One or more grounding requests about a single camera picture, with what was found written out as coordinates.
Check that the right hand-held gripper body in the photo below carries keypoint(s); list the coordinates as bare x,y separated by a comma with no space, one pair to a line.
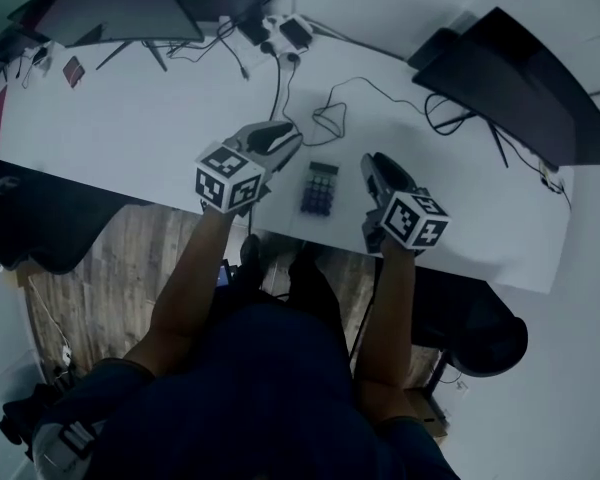
410,213

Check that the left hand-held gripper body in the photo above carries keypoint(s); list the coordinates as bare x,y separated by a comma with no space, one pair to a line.
230,178

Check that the dark calculator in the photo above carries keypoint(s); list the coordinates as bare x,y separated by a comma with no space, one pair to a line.
321,189

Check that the person's left forearm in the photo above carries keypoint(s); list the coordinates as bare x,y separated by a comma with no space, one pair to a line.
190,288

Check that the person's right forearm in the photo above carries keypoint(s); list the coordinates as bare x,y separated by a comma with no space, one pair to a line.
386,318

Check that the person's black shoe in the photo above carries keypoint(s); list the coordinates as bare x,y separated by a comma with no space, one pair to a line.
250,254

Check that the person's black trousers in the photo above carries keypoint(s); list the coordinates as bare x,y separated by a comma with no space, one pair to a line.
300,278

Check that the black office chair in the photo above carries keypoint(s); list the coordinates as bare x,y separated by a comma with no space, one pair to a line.
45,218
470,323

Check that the white power strip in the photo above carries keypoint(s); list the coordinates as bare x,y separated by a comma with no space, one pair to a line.
280,33

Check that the black power adapter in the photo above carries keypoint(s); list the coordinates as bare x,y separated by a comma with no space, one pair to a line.
296,31

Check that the black flat monitor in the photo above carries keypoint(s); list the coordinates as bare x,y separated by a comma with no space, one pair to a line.
520,88

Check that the dark red notebook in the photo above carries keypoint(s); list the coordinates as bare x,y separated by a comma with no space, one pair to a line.
73,71

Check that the cardboard box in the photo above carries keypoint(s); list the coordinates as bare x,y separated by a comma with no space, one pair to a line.
428,413

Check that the black curved monitor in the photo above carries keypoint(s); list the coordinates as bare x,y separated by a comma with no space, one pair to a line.
115,8

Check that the person's dark blue shirt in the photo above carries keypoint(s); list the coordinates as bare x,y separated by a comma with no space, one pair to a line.
250,408

